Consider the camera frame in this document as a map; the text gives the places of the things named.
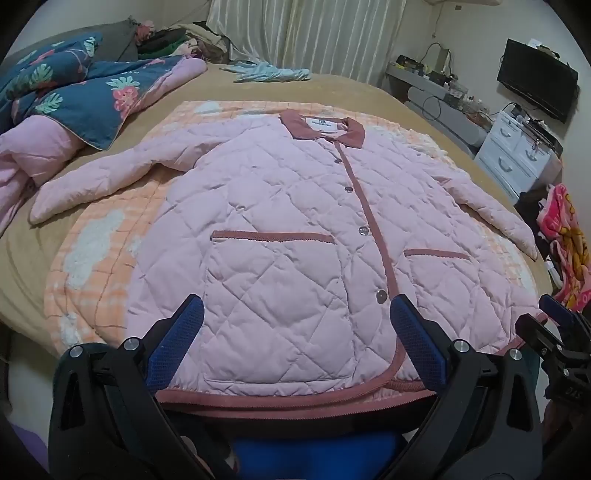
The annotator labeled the pile of mixed clothes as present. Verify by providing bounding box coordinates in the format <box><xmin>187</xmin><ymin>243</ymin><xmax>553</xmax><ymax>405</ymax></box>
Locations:
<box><xmin>134</xmin><ymin>18</ymin><xmax>232</xmax><ymax>63</ymax></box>

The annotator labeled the clutter of small table bottles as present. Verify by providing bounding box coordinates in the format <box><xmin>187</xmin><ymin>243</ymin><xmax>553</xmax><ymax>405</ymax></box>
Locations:
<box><xmin>397</xmin><ymin>44</ymin><xmax>497</xmax><ymax>121</ymax></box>

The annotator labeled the black set-top box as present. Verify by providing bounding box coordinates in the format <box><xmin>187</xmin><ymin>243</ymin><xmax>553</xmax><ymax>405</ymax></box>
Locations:
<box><xmin>526</xmin><ymin>117</ymin><xmax>561</xmax><ymax>148</ymax></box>

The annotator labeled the pink quilted jacket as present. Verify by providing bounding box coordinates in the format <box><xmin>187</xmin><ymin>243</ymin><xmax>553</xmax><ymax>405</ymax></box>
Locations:
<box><xmin>28</xmin><ymin>110</ymin><xmax>548</xmax><ymax>411</ymax></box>

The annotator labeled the orange checked blanket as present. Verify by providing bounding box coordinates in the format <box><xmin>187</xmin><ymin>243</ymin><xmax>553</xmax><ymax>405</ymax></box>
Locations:
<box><xmin>44</xmin><ymin>99</ymin><xmax>543</xmax><ymax>407</ymax></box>

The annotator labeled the blue cloth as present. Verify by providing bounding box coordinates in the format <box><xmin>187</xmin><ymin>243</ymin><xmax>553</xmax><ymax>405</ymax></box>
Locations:
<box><xmin>231</xmin><ymin>431</ymin><xmax>407</xmax><ymax>480</ymax></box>

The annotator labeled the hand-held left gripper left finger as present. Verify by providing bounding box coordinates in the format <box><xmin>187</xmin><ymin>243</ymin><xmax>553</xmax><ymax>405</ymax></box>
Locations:
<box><xmin>48</xmin><ymin>293</ymin><xmax>241</xmax><ymax>480</ymax></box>

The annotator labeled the grey dressing table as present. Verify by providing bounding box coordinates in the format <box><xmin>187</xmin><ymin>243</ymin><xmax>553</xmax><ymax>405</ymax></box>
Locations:
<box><xmin>385</xmin><ymin>62</ymin><xmax>490</xmax><ymax>148</ymax></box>

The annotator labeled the bed with tan cover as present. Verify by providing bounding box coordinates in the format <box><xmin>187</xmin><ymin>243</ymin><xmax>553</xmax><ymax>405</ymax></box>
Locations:
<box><xmin>0</xmin><ymin>60</ymin><xmax>546</xmax><ymax>361</ymax></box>

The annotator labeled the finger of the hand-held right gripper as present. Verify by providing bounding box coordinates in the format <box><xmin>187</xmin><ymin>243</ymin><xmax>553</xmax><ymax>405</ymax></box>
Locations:
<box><xmin>515</xmin><ymin>313</ymin><xmax>591</xmax><ymax>367</ymax></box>
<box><xmin>539</xmin><ymin>294</ymin><xmax>591</xmax><ymax>330</ymax></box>

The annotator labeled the blue floral pillow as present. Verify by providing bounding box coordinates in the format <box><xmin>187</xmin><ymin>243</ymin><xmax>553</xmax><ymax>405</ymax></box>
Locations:
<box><xmin>0</xmin><ymin>31</ymin><xmax>103</xmax><ymax>100</ymax></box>

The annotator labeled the light blue garment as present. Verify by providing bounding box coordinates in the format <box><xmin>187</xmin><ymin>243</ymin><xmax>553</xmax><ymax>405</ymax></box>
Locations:
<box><xmin>222</xmin><ymin>62</ymin><xmax>311</xmax><ymax>84</ymax></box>

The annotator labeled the dark garment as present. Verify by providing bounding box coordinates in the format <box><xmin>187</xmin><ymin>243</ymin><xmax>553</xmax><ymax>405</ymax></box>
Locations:
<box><xmin>515</xmin><ymin>189</ymin><xmax>555</xmax><ymax>232</ymax></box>

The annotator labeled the blue floral quilt pink lining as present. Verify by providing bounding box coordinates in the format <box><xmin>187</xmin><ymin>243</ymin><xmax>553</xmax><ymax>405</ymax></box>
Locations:
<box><xmin>0</xmin><ymin>55</ymin><xmax>208</xmax><ymax>236</ymax></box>

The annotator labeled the black wall television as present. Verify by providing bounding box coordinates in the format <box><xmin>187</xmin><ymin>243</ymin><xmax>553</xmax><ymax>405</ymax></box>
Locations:
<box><xmin>496</xmin><ymin>38</ymin><xmax>579</xmax><ymax>124</ymax></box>

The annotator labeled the white striped curtain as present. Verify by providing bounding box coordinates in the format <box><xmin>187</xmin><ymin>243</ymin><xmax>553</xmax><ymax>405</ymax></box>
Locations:
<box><xmin>205</xmin><ymin>0</ymin><xmax>407</xmax><ymax>88</ymax></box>

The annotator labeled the white drawer cabinet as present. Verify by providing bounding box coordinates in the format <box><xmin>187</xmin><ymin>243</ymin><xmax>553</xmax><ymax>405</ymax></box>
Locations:
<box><xmin>475</xmin><ymin>110</ymin><xmax>564</xmax><ymax>201</ymax></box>

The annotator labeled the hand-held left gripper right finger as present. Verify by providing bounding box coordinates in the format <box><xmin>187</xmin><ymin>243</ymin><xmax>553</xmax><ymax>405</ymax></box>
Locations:
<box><xmin>389</xmin><ymin>293</ymin><xmax>543</xmax><ymax>480</ymax></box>

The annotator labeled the pink printed towel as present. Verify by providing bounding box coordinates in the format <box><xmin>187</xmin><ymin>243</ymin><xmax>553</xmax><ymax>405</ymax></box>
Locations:
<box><xmin>538</xmin><ymin>184</ymin><xmax>591</xmax><ymax>315</ymax></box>

